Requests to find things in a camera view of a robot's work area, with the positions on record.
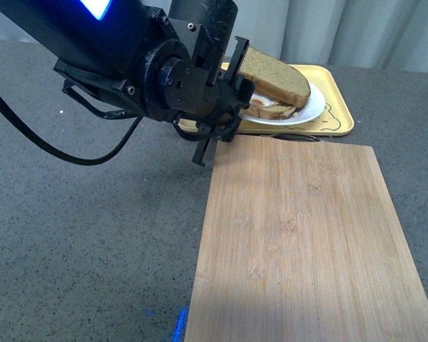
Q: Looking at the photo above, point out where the grey curtain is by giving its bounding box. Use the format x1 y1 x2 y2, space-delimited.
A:
0 0 428 75

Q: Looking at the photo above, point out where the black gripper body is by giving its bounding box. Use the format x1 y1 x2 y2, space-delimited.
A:
160 37 255 167

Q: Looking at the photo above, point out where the bamboo cutting board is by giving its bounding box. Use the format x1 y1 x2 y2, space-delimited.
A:
185 136 428 341

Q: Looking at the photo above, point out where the yellow bear tray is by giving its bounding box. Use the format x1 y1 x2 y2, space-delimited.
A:
178 62 355 136

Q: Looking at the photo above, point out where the metal board handle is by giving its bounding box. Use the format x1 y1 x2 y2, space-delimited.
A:
270 133 321 143

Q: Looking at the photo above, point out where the white round plate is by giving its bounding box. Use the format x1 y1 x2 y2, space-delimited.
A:
240 82 325 126

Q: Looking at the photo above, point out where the fried egg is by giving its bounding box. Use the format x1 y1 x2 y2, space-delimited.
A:
250 91 280 108

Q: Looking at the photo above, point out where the black cable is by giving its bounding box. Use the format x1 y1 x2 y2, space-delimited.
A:
0 76 143 167

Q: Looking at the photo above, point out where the bread slice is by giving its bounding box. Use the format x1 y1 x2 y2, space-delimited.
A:
244 105 297 120
240 47 311 108

